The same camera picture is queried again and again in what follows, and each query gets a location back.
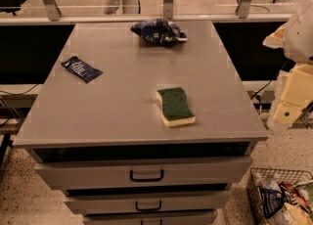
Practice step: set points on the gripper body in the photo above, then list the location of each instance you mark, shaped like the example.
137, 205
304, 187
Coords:
301, 36

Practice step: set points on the blue rxbar blueberry wrapper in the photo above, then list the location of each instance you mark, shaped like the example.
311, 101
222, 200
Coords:
81, 69

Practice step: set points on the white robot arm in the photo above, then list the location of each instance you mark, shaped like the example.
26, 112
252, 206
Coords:
295, 37

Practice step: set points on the red snack bag in basket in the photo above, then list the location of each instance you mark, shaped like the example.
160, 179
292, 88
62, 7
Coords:
292, 196

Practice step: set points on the blue snack bag in basket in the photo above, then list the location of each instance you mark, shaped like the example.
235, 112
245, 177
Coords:
272, 201

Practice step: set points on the yellow snack bag in basket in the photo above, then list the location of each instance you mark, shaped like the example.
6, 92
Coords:
290, 215

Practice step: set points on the blue chip bag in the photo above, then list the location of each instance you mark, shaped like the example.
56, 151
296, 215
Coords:
159, 32

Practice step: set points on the green yellow sponge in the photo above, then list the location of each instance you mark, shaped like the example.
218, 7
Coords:
174, 107

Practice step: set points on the grey drawer cabinet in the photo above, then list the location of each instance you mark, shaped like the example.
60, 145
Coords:
87, 137

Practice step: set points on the wire basket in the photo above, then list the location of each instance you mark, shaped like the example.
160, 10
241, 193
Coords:
254, 194

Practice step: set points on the glass barrier rail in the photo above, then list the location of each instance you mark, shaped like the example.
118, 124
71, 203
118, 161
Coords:
216, 18

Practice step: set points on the middle drawer black handle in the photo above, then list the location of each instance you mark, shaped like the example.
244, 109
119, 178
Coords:
148, 206

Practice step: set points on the drawer black handle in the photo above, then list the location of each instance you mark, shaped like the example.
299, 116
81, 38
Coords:
148, 206
145, 177
151, 222

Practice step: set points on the top drawer black handle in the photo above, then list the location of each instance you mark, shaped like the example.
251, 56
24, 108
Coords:
145, 177

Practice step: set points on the bottom drawer black handle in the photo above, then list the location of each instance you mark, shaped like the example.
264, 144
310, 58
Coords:
151, 222

